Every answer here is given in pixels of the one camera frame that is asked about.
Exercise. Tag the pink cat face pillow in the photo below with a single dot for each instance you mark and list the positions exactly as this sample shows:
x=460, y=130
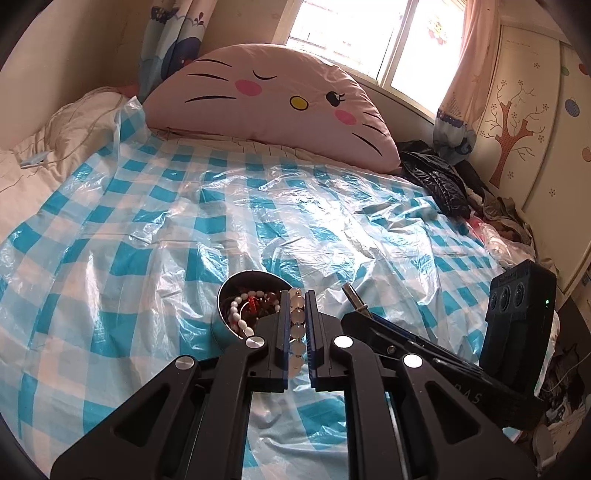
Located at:
x=277, y=115

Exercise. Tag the pile of clothes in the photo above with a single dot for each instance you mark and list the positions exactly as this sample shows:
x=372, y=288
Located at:
x=498, y=207

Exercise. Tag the pink cartoon print curtain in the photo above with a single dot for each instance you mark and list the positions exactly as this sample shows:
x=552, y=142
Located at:
x=466, y=69

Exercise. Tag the white quilt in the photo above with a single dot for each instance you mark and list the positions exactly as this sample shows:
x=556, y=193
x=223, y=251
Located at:
x=69, y=129

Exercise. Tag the black plastic bag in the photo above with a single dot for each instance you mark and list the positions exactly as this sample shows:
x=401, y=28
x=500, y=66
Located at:
x=438, y=184

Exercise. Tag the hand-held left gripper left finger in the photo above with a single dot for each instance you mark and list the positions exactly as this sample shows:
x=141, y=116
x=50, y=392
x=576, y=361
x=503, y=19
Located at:
x=281, y=355

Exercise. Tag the wardrobe with tree decal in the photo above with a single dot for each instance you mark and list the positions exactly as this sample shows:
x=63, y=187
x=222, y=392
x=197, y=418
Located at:
x=545, y=161

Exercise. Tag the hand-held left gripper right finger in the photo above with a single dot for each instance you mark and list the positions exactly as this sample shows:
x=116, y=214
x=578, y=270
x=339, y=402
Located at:
x=312, y=355

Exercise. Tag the pink plastic bag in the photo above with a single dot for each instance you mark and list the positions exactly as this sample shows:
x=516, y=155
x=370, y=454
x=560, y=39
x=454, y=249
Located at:
x=503, y=249

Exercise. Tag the window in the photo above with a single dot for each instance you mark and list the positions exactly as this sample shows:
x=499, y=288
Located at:
x=351, y=32

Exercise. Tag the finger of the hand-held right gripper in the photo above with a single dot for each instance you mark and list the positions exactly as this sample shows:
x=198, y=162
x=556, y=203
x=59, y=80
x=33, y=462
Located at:
x=383, y=334

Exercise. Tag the blue cartoon print curtain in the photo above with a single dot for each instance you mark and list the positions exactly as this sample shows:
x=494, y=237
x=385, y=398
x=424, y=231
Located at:
x=175, y=46

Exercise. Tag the round metal tin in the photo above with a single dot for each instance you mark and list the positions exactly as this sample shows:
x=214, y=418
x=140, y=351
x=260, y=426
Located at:
x=225, y=328

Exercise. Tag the blue checkered plastic sheet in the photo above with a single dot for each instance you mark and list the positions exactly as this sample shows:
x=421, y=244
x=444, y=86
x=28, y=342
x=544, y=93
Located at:
x=231, y=207

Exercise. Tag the small light blue object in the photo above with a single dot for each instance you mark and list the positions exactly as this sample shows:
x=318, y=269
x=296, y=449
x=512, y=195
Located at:
x=33, y=159

